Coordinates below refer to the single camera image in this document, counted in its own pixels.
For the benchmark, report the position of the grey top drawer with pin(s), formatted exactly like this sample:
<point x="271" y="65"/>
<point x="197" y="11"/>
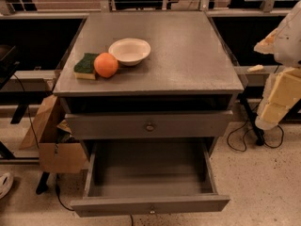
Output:
<point x="148" y="125"/>

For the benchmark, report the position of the grey drawer cabinet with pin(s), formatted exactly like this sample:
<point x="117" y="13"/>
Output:
<point x="187" y="70"/>

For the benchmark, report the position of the grey drawer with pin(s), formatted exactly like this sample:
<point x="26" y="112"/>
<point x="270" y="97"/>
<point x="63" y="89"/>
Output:
<point x="148" y="177"/>
<point x="148" y="125"/>

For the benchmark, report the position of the small yellow foam piece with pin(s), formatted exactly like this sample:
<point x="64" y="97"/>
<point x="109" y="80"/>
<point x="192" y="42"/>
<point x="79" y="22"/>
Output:
<point x="255" y="68"/>

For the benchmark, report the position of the white bowl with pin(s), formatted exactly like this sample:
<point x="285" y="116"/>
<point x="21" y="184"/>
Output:
<point x="130" y="52"/>

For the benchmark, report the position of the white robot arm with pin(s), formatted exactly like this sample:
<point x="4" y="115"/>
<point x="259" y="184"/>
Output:
<point x="284" y="43"/>

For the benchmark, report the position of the brown cardboard box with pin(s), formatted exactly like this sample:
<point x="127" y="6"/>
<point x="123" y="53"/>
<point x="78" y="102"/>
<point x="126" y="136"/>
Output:
<point x="55" y="156"/>

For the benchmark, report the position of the orange fruit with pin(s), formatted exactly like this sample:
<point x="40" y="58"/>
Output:
<point x="106" y="65"/>

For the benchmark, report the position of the white object on floor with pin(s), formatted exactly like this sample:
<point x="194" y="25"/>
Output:
<point x="6" y="182"/>

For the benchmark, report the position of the green yellow sponge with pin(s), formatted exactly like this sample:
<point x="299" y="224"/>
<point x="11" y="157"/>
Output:
<point x="84" y="69"/>

